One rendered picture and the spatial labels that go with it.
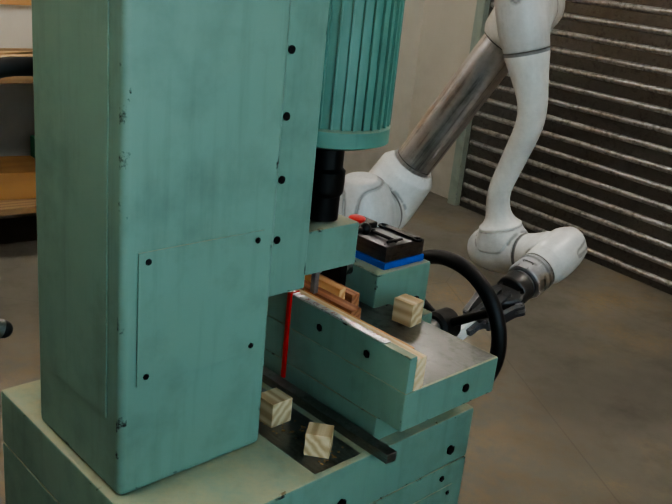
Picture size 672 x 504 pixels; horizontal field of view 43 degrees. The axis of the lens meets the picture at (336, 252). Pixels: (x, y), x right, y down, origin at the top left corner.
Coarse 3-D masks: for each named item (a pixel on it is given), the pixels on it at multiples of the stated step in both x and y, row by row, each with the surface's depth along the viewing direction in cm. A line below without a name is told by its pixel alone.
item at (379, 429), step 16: (272, 368) 137; (288, 368) 134; (304, 384) 132; (320, 384) 129; (320, 400) 130; (336, 400) 127; (352, 416) 125; (368, 416) 122; (368, 432) 123; (384, 432) 123
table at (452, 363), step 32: (384, 320) 138; (288, 352) 133; (320, 352) 128; (448, 352) 129; (480, 352) 130; (352, 384) 123; (384, 384) 118; (448, 384) 122; (480, 384) 128; (384, 416) 120; (416, 416) 119
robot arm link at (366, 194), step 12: (348, 180) 202; (360, 180) 202; (372, 180) 202; (348, 192) 200; (360, 192) 199; (372, 192) 199; (384, 192) 201; (348, 204) 199; (360, 204) 199; (372, 204) 199; (384, 204) 201; (396, 204) 210; (348, 216) 200; (372, 216) 199; (384, 216) 201; (396, 216) 209
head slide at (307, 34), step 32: (320, 0) 107; (320, 32) 108; (288, 64) 107; (320, 64) 110; (288, 96) 108; (320, 96) 112; (288, 128) 110; (288, 160) 112; (288, 192) 113; (288, 224) 115; (288, 256) 117; (288, 288) 119
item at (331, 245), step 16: (320, 224) 127; (336, 224) 128; (352, 224) 129; (320, 240) 126; (336, 240) 128; (352, 240) 131; (320, 256) 127; (336, 256) 129; (352, 256) 132; (320, 272) 132
